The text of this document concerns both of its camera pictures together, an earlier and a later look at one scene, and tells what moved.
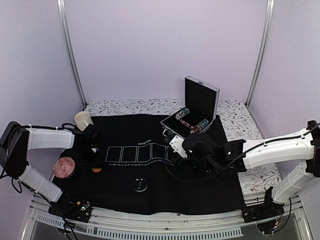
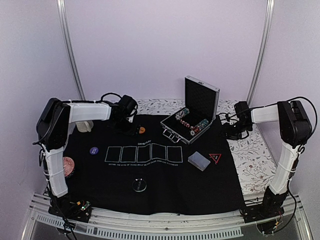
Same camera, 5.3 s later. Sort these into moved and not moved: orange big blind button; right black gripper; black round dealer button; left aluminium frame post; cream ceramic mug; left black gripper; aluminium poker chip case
Moved: orange big blind button; right black gripper; left black gripper
Not moved: cream ceramic mug; aluminium poker chip case; left aluminium frame post; black round dealer button
